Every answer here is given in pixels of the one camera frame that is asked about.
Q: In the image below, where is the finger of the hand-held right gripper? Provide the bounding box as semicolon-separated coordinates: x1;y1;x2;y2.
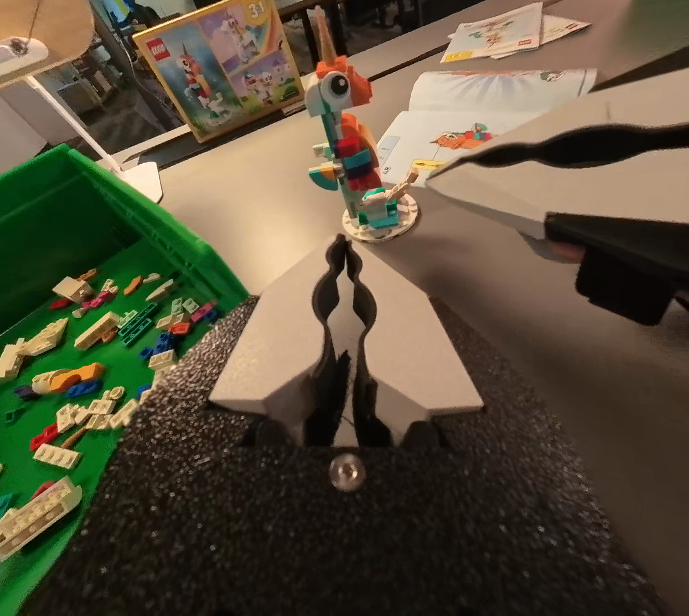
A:
430;67;689;178
424;142;689;241

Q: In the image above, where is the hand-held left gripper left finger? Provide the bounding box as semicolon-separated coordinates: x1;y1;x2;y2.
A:
208;233;353;447

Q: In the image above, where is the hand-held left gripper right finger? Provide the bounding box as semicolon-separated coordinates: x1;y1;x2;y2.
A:
347;240;485;447

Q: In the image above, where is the tan lego piece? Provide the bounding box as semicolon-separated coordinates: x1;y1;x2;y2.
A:
385;168;422;199

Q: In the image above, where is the orange lego seahorse model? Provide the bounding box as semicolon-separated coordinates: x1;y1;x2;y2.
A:
304;5;421;245

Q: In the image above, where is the green bin with lego pieces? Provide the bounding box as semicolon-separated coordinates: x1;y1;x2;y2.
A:
0;142;252;616

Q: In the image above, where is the pile of loose lego pieces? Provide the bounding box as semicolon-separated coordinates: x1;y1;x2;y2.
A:
0;266;222;563

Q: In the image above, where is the yellow lego set box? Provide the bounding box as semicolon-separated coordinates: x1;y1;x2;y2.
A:
132;0;305;144

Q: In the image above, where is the closed instruction booklet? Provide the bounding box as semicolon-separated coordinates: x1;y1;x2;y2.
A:
440;1;544;64
487;13;592;61

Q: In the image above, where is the open instruction booklet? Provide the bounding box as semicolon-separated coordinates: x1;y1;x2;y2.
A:
377;68;599;180

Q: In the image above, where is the white desk lamp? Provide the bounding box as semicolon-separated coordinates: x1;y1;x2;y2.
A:
0;0;164;204

